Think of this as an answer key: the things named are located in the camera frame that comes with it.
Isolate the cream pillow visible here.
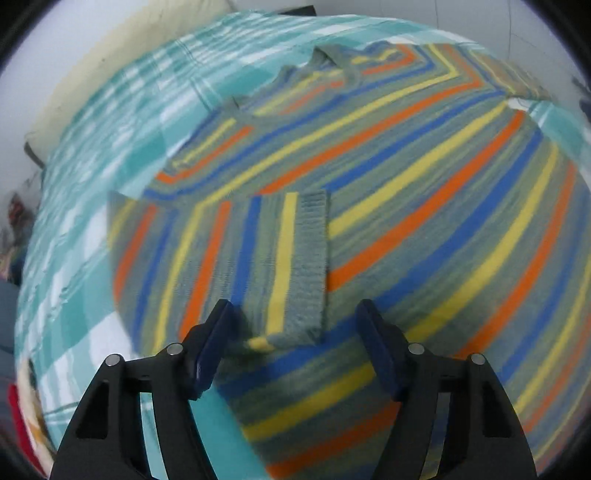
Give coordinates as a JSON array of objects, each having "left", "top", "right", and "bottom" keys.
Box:
[{"left": 34, "top": 0, "right": 236, "bottom": 148}]

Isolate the teal white checked bed blanket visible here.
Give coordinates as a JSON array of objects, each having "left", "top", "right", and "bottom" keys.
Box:
[{"left": 14, "top": 11, "right": 587, "bottom": 480}]

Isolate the pile of colourful clothes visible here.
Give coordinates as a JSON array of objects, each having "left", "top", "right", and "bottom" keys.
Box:
[{"left": 0, "top": 190, "right": 38, "bottom": 280}]

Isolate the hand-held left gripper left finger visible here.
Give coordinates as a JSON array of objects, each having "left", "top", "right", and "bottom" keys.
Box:
[{"left": 50, "top": 299, "right": 236, "bottom": 480}]

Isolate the striped knit sweater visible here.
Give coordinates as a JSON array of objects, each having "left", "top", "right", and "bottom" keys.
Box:
[{"left": 107, "top": 41, "right": 591, "bottom": 479}]

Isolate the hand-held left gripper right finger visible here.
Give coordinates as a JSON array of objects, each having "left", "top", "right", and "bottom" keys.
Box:
[{"left": 355, "top": 299, "right": 539, "bottom": 480}]

